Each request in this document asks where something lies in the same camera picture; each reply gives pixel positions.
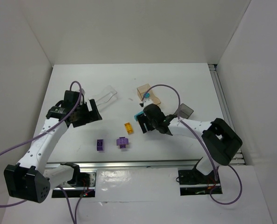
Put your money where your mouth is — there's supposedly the curved teal lego brick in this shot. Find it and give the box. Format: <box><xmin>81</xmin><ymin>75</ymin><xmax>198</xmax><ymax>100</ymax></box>
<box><xmin>134</xmin><ymin>111</ymin><xmax>144</xmax><ymax>121</ymax></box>

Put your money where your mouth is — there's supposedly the small teal lego brick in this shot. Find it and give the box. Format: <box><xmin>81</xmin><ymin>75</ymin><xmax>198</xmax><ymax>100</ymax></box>
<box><xmin>143</xmin><ymin>93</ymin><xmax>150</xmax><ymax>98</ymax></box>

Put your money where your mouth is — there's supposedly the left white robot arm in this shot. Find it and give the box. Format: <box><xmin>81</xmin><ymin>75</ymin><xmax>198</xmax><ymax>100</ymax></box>
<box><xmin>4</xmin><ymin>90</ymin><xmax>102</xmax><ymax>203</ymax></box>

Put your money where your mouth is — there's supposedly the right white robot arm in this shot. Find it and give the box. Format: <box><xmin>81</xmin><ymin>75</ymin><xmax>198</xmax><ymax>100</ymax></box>
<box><xmin>137</xmin><ymin>103</ymin><xmax>242</xmax><ymax>178</ymax></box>

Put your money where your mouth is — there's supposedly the yellow lego plate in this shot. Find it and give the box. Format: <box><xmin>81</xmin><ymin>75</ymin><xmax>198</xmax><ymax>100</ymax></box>
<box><xmin>124</xmin><ymin>122</ymin><xmax>134</xmax><ymax>134</ymax></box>

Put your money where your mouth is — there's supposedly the clear plastic container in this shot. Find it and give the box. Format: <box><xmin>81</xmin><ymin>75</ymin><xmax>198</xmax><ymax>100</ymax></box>
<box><xmin>89</xmin><ymin>85</ymin><xmax>117</xmax><ymax>112</ymax></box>

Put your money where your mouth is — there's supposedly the grey plastic container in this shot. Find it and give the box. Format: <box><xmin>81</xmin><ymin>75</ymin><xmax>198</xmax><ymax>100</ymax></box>
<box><xmin>174</xmin><ymin>103</ymin><xmax>194</xmax><ymax>119</ymax></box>

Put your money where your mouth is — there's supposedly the dark purple lego brick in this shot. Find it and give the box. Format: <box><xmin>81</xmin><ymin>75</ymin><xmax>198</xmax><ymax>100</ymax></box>
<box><xmin>96</xmin><ymin>139</ymin><xmax>104</xmax><ymax>152</ymax></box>

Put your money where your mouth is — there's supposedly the orange plastic container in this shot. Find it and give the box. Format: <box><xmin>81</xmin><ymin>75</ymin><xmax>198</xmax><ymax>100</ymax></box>
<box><xmin>137</xmin><ymin>84</ymin><xmax>161</xmax><ymax>107</ymax></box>

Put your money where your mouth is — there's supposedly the light purple lego piece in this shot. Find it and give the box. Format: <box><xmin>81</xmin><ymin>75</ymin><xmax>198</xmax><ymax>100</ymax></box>
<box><xmin>116</xmin><ymin>137</ymin><xmax>129</xmax><ymax>149</ymax></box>

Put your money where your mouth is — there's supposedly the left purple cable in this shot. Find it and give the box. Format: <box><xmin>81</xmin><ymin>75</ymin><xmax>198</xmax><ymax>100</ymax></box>
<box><xmin>0</xmin><ymin>81</ymin><xmax>83</xmax><ymax>224</ymax></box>

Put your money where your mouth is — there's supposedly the purple cable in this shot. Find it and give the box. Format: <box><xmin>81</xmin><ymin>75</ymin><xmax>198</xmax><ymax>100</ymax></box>
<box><xmin>0</xmin><ymin>81</ymin><xmax>83</xmax><ymax>224</ymax></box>
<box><xmin>140</xmin><ymin>84</ymin><xmax>243</xmax><ymax>205</ymax></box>

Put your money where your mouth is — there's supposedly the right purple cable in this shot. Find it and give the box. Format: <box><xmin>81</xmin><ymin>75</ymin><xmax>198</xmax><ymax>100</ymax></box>
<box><xmin>140</xmin><ymin>84</ymin><xmax>243</xmax><ymax>205</ymax></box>

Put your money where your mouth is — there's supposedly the aluminium rail front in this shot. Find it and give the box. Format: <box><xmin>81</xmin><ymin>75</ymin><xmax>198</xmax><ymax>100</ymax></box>
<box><xmin>44</xmin><ymin>159</ymin><xmax>203</xmax><ymax>169</ymax></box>

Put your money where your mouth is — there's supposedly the aluminium rail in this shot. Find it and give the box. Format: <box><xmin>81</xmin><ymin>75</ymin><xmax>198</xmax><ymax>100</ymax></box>
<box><xmin>208</xmin><ymin>64</ymin><xmax>245</xmax><ymax>165</ymax></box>
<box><xmin>44</xmin><ymin>159</ymin><xmax>203</xmax><ymax>169</ymax></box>

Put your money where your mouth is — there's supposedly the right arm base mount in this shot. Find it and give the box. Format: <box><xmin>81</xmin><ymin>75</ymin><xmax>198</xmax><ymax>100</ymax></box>
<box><xmin>176</xmin><ymin>169</ymin><xmax>222</xmax><ymax>196</ymax></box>

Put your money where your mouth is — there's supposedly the aluminium rail right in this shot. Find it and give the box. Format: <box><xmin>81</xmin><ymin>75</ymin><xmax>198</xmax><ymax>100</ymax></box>
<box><xmin>208</xmin><ymin>64</ymin><xmax>245</xmax><ymax>165</ymax></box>

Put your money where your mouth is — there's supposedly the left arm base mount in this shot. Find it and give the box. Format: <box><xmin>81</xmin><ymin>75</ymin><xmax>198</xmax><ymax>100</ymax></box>
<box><xmin>60</xmin><ymin>170</ymin><xmax>97</xmax><ymax>198</ymax></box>

